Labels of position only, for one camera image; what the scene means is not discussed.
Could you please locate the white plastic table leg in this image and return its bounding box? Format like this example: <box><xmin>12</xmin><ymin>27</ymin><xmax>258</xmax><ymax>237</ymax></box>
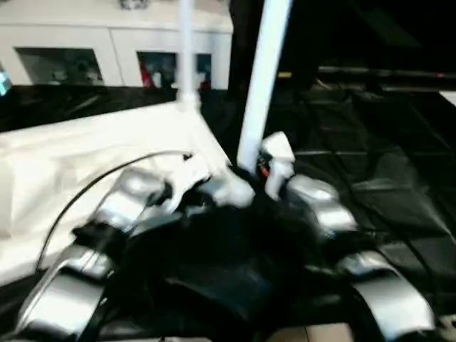
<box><xmin>177</xmin><ymin>0</ymin><xmax>202</xmax><ymax>108</ymax></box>
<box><xmin>237</xmin><ymin>0</ymin><xmax>295</xmax><ymax>172</ymax></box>

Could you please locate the white plastic table top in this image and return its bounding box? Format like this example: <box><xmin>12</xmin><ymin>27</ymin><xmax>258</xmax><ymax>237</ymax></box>
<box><xmin>0</xmin><ymin>98</ymin><xmax>257</xmax><ymax>272</ymax></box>

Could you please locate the black work mat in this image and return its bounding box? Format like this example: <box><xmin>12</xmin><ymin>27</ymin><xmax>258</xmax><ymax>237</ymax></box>
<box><xmin>0</xmin><ymin>83</ymin><xmax>456</xmax><ymax>331</ymax></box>

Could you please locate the black furniture unit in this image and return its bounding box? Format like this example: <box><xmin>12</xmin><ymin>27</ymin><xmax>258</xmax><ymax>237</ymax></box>
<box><xmin>227</xmin><ymin>0</ymin><xmax>456</xmax><ymax>93</ymax></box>

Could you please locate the white glass-door cabinet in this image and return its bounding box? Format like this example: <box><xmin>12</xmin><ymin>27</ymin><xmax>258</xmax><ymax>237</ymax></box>
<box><xmin>0</xmin><ymin>0</ymin><xmax>235</xmax><ymax>90</ymax></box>

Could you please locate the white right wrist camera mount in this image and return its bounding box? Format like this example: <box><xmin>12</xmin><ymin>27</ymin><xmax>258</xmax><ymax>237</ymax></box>
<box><xmin>259</xmin><ymin>130</ymin><xmax>295</xmax><ymax>201</ymax></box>

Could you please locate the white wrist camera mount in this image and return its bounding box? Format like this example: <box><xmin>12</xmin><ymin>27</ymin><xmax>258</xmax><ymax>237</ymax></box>
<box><xmin>162</xmin><ymin>155</ymin><xmax>215</xmax><ymax>215</ymax></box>
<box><xmin>259</xmin><ymin>130</ymin><xmax>295</xmax><ymax>201</ymax></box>

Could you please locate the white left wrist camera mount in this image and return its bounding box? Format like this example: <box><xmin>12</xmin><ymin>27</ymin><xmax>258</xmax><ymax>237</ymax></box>
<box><xmin>162</xmin><ymin>155</ymin><xmax>215</xmax><ymax>215</ymax></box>

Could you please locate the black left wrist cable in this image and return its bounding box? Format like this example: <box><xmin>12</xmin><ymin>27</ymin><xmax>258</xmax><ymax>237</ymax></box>
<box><xmin>33</xmin><ymin>151</ymin><xmax>195</xmax><ymax>272</ymax></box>

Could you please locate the light blue frame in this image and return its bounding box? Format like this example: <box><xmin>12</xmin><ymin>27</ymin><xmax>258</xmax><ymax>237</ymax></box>
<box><xmin>0</xmin><ymin>63</ymin><xmax>14</xmax><ymax>98</ymax></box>

